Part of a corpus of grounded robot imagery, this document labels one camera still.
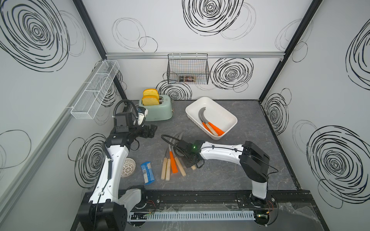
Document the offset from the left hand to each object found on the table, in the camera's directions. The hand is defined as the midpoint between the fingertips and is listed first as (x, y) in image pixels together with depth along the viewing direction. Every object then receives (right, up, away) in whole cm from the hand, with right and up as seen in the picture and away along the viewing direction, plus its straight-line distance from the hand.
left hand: (147, 124), depth 77 cm
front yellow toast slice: (-3, +15, +16) cm, 22 cm away
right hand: (+22, -23, +8) cm, 33 cm away
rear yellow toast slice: (-3, +20, +19) cm, 28 cm away
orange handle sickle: (+14, -25, +7) cm, 29 cm away
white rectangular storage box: (+42, +6, +34) cm, 54 cm away
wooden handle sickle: (+8, -25, +7) cm, 27 cm away
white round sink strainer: (-13, -26, +7) cm, 30 cm away
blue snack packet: (-1, -29, +5) cm, 29 cm away
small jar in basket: (+23, +28, +11) cm, 38 cm away
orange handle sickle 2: (+44, -7, +22) cm, 50 cm away
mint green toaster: (+5, +8, +23) cm, 25 cm away
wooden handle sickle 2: (+32, +4, +32) cm, 45 cm away
